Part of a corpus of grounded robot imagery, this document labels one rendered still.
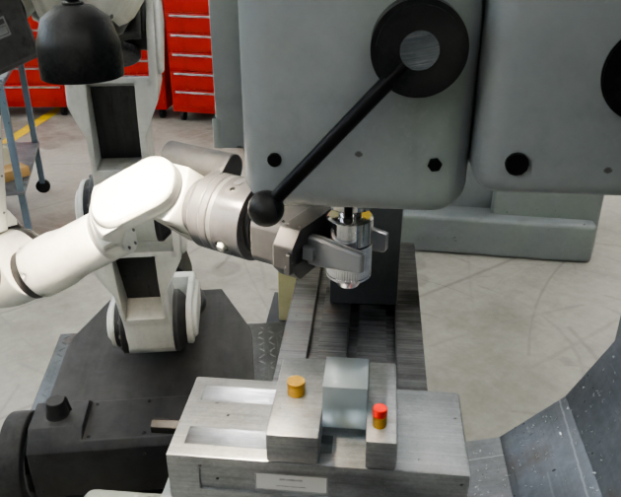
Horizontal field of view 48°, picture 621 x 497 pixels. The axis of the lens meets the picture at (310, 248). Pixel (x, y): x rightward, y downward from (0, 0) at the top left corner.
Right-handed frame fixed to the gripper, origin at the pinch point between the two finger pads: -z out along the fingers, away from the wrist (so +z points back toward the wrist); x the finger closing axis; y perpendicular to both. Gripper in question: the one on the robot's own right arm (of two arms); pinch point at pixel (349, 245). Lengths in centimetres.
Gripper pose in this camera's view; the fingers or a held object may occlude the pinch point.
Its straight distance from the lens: 71.2
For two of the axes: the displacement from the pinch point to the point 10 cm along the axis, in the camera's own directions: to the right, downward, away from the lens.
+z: -8.6, -2.4, 4.5
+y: -0.1, 8.9, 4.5
